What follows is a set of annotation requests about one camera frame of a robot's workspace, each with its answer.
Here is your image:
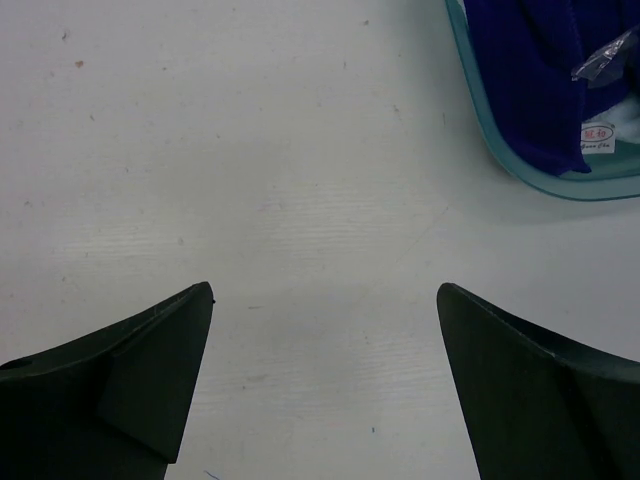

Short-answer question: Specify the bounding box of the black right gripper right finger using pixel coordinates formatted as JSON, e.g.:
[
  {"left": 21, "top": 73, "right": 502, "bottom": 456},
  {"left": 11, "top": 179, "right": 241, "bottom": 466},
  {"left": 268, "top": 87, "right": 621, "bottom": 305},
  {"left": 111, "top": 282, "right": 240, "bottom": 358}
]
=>
[{"left": 436, "top": 283, "right": 639, "bottom": 479}]

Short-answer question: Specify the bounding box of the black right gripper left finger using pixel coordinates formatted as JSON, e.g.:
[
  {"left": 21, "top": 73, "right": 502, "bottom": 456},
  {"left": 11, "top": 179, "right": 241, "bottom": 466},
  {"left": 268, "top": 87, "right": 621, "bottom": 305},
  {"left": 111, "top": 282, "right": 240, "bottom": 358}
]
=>
[{"left": 1, "top": 282, "right": 214, "bottom": 479}]

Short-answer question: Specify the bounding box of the light blue towel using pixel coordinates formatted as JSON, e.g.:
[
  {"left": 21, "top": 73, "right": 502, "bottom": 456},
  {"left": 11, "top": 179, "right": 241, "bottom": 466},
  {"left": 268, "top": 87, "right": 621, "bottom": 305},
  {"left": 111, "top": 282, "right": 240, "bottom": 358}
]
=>
[{"left": 580, "top": 95, "right": 639, "bottom": 178}]

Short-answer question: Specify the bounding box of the teal plastic bin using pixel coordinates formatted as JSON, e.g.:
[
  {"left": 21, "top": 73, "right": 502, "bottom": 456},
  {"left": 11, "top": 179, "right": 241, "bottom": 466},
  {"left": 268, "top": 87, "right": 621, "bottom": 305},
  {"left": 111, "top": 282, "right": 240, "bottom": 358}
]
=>
[{"left": 445, "top": 1, "right": 639, "bottom": 202}]

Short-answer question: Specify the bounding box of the clear plastic wrapper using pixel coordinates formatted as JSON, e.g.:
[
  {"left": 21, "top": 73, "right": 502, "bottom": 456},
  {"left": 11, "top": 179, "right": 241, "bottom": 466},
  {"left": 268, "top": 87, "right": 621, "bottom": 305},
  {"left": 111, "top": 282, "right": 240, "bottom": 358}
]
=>
[{"left": 571, "top": 25, "right": 639, "bottom": 89}]

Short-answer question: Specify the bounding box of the purple towel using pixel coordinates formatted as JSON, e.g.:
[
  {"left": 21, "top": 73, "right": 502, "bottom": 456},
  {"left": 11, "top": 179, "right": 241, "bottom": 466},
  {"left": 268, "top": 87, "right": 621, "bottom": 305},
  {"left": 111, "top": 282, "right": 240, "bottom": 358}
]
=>
[{"left": 463, "top": 1, "right": 639, "bottom": 176}]

